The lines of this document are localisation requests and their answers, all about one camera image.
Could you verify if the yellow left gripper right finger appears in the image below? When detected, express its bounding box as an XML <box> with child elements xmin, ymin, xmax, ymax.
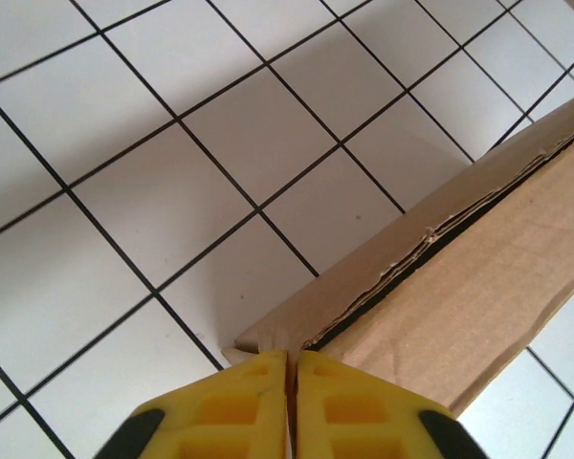
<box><xmin>294</xmin><ymin>351</ymin><xmax>484</xmax><ymax>459</ymax></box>

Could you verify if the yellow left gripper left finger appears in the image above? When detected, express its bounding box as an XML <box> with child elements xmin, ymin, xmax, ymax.
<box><xmin>95</xmin><ymin>348</ymin><xmax>288</xmax><ymax>459</ymax></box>

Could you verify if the brown cardboard box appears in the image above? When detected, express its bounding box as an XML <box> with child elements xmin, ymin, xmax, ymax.
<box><xmin>220</xmin><ymin>88</ymin><xmax>574</xmax><ymax>417</ymax></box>

